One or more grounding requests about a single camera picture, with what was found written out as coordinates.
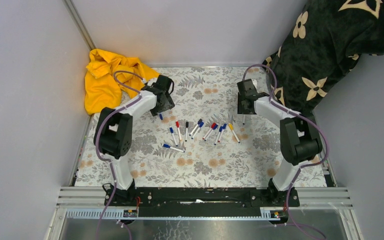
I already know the black floral blanket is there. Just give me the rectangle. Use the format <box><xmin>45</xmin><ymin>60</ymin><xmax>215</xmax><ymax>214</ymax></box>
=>
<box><xmin>263</xmin><ymin>0</ymin><xmax>384</xmax><ymax>113</ymax></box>

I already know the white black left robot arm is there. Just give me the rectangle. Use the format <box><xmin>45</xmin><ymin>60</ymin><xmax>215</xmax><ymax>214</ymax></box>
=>
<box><xmin>93</xmin><ymin>70</ymin><xmax>175</xmax><ymax>206</ymax></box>

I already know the aluminium frame rail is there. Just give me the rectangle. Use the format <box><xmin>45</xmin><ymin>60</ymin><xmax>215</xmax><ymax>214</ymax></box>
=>
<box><xmin>45</xmin><ymin>184</ymin><xmax>362</xmax><ymax>240</ymax></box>

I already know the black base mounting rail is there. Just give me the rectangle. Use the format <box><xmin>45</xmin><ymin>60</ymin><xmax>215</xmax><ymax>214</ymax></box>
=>
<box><xmin>102</xmin><ymin>183</ymin><xmax>300</xmax><ymax>218</ymax></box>

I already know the yellow crumpled cloth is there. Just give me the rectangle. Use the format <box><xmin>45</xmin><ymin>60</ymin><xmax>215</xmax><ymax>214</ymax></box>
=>
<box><xmin>84</xmin><ymin>48</ymin><xmax>160</xmax><ymax>115</ymax></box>

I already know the red cap marker left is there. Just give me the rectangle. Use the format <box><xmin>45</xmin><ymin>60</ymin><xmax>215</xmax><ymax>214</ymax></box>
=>
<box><xmin>175</xmin><ymin>121</ymin><xmax>183</xmax><ymax>142</ymax></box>

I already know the blue cap marker lying crosswise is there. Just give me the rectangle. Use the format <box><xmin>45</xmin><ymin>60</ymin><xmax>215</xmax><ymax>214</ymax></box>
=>
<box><xmin>162</xmin><ymin>143</ymin><xmax>186</xmax><ymax>153</ymax></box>

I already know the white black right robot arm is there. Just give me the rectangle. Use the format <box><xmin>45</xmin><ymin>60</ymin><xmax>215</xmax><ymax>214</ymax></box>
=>
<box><xmin>236</xmin><ymin>79</ymin><xmax>323</xmax><ymax>206</ymax></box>

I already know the blue marker black eraser cap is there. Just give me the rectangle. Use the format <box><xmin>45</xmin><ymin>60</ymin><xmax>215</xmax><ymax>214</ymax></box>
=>
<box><xmin>189</xmin><ymin>118</ymin><xmax>203</xmax><ymax>136</ymax></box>

